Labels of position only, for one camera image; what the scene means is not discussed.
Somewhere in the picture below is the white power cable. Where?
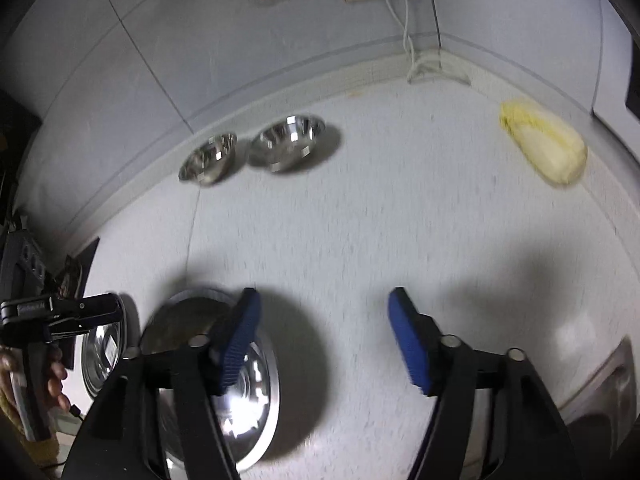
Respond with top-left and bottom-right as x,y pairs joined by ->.
400,0 -> 472,86

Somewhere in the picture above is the person's left hand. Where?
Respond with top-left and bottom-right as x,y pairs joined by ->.
44,346 -> 72,413

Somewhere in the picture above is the dark range hood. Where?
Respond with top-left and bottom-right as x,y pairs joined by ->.
0,90 -> 43,231

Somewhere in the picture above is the napa cabbage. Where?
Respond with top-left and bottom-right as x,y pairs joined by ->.
499,97 -> 588,187

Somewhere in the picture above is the thin black cable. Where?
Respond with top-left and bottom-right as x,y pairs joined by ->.
37,404 -> 86,471

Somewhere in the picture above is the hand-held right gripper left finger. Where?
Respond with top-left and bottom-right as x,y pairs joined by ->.
62,287 -> 263,480

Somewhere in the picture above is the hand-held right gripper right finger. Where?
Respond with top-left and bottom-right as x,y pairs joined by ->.
388,287 -> 583,480

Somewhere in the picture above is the medium steel bowl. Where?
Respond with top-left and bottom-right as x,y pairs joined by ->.
248,115 -> 327,173

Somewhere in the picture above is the black gas stove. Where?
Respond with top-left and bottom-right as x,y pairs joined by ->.
52,237 -> 101,311

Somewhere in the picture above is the large steel bowl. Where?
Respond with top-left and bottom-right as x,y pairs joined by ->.
139,286 -> 281,473
80,294 -> 127,401

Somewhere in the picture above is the small steel bowl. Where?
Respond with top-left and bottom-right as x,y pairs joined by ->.
178,132 -> 238,186

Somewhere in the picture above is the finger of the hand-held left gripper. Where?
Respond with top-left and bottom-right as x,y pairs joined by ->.
50,294 -> 122,314
47,312 -> 124,335

